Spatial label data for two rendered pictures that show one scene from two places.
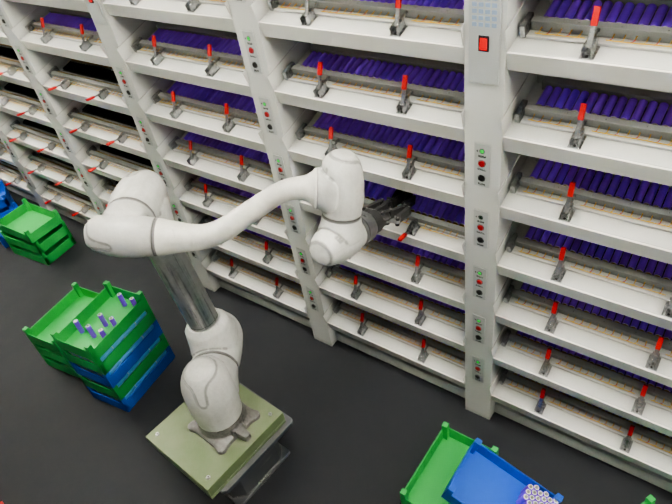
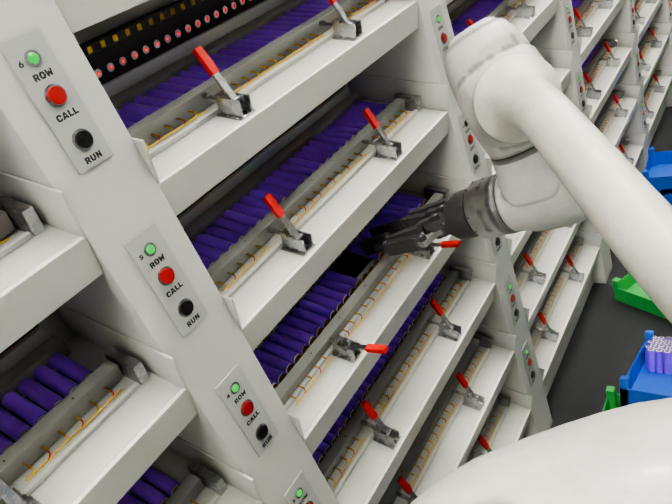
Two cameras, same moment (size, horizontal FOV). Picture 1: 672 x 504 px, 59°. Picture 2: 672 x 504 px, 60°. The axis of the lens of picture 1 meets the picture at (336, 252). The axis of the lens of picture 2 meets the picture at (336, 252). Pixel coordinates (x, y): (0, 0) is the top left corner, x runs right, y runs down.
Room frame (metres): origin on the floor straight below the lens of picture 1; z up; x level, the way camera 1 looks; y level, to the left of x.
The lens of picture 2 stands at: (1.46, 0.67, 1.31)
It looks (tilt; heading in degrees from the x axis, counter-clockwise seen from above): 28 degrees down; 273
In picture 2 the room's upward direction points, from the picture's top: 23 degrees counter-clockwise
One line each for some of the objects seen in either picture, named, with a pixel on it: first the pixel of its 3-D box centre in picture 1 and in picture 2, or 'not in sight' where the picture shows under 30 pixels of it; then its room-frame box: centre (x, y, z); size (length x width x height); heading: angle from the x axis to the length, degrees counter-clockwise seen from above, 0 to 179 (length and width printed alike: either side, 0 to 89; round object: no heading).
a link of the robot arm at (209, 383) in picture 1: (209, 388); not in sight; (1.20, 0.47, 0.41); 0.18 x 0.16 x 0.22; 175
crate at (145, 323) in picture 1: (109, 332); not in sight; (1.67, 0.93, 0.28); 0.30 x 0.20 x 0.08; 146
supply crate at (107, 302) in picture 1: (101, 319); not in sight; (1.67, 0.93, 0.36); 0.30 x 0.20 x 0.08; 146
